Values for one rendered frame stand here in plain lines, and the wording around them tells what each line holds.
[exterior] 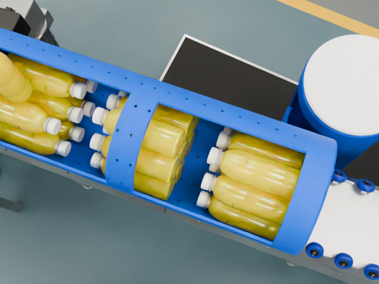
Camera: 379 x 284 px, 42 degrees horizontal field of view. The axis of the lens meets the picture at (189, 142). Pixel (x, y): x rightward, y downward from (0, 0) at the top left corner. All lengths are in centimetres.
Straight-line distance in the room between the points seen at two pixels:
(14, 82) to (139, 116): 30
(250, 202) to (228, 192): 5
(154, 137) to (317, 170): 36
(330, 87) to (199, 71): 105
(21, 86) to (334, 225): 86
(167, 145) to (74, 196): 132
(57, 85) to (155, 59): 129
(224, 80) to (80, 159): 108
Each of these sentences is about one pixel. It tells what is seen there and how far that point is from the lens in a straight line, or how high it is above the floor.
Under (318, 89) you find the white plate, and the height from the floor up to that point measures 104.
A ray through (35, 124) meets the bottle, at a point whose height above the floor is 114.
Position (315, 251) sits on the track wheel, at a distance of 131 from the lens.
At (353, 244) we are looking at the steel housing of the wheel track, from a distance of 138.
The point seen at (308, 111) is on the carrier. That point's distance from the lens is 134.
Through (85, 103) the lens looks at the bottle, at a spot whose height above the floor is 102.
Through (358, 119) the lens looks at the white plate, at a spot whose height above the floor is 104.
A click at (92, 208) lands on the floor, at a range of 235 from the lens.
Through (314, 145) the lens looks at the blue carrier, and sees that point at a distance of 111.
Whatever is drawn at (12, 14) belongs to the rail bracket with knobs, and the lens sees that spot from 156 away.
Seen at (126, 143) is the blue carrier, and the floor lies 122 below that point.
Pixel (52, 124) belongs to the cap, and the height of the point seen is 113.
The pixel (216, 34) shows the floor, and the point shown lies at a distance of 253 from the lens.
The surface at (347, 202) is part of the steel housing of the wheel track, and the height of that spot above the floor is 93.
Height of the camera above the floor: 226
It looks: 75 degrees down
